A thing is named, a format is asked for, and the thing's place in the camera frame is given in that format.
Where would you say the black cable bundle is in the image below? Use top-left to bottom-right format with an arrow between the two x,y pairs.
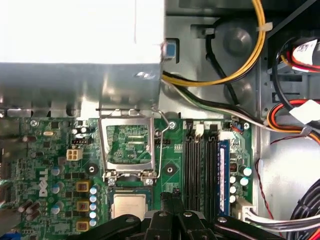
286,179 -> 320,240

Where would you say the yellow wire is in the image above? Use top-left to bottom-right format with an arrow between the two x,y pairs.
161,0 -> 267,88

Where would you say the thin metal locking lever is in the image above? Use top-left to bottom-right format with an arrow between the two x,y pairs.
151,105 -> 176,179

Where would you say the installed blue RAM stick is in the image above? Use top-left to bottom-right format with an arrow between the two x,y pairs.
216,138 -> 231,219

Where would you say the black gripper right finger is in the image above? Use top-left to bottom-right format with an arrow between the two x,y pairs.
171,186 -> 285,240

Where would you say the orange red wire bundle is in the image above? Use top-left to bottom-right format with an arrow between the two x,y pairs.
266,99 -> 320,145

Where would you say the grey wire bundle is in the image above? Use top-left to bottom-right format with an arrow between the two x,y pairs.
159,79 -> 320,136

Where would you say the thin black wire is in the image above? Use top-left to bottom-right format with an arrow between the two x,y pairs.
204,29 -> 241,106

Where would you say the white power connector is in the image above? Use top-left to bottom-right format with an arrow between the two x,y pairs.
231,198 -> 257,222

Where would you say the grey power supply unit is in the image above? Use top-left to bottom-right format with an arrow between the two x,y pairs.
0,0 -> 166,118

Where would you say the black open PC case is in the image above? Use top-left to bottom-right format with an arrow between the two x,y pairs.
0,0 -> 320,240

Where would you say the black CPU socket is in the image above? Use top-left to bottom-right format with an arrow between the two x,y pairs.
107,174 -> 155,221

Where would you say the black RAM slot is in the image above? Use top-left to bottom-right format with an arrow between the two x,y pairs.
184,121 -> 202,213
204,123 -> 218,218

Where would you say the green Dell motherboard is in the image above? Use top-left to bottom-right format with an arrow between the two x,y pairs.
0,116 -> 254,240

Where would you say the silver green CPU chip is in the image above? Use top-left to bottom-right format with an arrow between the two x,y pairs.
111,192 -> 149,221

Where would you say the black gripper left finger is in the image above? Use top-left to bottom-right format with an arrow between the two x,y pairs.
72,191 -> 191,240

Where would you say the metal socket cover frame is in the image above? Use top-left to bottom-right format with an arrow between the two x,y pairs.
96,107 -> 155,179

